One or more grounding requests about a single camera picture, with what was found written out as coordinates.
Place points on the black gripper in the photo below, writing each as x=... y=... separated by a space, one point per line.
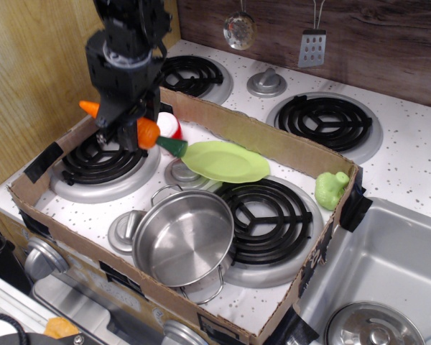
x=126 y=80

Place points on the orange toy carrot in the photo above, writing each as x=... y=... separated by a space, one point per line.
x=147 y=133

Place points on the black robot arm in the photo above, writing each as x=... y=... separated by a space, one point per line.
x=133 y=26

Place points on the light green plastic plate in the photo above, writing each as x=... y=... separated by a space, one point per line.
x=226 y=162

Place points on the red white toy sushi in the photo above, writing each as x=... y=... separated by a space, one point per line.
x=169 y=126

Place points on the silver stove knob centre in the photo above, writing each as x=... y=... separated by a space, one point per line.
x=178 y=173

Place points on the silver stove knob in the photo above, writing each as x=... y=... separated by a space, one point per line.
x=178 y=173
x=267 y=84
x=122 y=229

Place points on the front left stove burner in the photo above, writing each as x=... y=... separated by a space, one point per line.
x=99 y=172

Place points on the stove burner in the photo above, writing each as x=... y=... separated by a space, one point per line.
x=276 y=224
x=197 y=76
x=338 y=122
x=99 y=172

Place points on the back left stove burner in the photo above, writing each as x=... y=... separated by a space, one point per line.
x=197 y=76

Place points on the silver stove knob front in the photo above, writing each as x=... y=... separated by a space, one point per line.
x=122 y=229

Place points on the stainless steel pot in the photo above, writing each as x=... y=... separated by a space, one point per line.
x=185 y=241

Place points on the silver stove knob back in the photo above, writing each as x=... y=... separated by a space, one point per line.
x=267 y=84

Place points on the hanging metal strainer spoon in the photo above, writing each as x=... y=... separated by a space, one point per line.
x=239 y=29

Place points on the silver oven knob left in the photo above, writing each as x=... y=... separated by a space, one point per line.
x=42 y=260

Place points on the silver oven knob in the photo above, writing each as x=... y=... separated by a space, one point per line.
x=42 y=260
x=177 y=333

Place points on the front right stove burner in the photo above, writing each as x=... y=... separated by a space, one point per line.
x=276 y=224

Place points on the hanging metal spatula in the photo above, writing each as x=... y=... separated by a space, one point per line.
x=313 y=42

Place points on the green toy broccoli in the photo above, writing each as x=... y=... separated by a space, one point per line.
x=329 y=189

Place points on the back right stove burner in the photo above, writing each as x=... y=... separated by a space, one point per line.
x=338 y=122

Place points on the silver oven knob right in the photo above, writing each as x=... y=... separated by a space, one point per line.
x=177 y=333

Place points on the orange object bottom left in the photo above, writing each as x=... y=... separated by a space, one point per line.
x=59 y=327

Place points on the stainless steel sink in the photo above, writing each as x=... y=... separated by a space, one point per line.
x=386 y=259

